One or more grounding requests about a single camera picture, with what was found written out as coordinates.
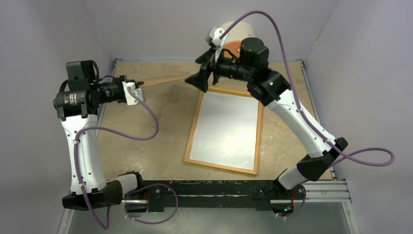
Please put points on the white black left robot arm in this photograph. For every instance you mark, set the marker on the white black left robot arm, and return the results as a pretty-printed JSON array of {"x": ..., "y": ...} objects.
[{"x": 77, "y": 104}]

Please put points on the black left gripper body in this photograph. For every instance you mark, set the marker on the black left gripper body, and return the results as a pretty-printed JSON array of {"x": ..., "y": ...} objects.
[{"x": 109, "y": 91}]

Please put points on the round pastel drawer cabinet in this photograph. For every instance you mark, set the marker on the round pastel drawer cabinet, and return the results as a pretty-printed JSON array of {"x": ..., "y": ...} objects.
[{"x": 235, "y": 36}]

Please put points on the building and sky photo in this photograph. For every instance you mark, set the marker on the building and sky photo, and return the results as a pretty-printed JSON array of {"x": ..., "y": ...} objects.
[{"x": 226, "y": 129}]

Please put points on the yellow wooden picture frame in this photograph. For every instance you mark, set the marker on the yellow wooden picture frame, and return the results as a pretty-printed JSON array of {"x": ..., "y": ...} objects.
[{"x": 190, "y": 135}]

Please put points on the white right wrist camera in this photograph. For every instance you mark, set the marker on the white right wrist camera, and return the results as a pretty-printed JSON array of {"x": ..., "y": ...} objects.
[{"x": 216, "y": 38}]

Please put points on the brown backing board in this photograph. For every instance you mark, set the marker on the brown backing board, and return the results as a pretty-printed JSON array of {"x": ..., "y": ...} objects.
[{"x": 160, "y": 80}]

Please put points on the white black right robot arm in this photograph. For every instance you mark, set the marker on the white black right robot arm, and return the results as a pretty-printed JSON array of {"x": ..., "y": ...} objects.
[{"x": 272, "y": 90}]

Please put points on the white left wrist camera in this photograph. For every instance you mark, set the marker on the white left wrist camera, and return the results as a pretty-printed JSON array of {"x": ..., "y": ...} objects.
[{"x": 133, "y": 94}]

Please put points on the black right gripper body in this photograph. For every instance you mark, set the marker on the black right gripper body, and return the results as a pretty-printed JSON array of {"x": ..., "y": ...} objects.
[{"x": 227, "y": 68}]

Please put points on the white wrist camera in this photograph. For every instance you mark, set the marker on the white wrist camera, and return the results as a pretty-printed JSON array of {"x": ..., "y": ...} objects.
[
  {"x": 216, "y": 38},
  {"x": 133, "y": 94}
]

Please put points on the aluminium rail frame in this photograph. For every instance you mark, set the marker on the aluminium rail frame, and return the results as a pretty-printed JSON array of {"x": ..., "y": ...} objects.
[{"x": 81, "y": 94}]

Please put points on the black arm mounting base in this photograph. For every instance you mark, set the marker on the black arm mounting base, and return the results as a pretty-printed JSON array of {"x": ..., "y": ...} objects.
[{"x": 260, "y": 195}]

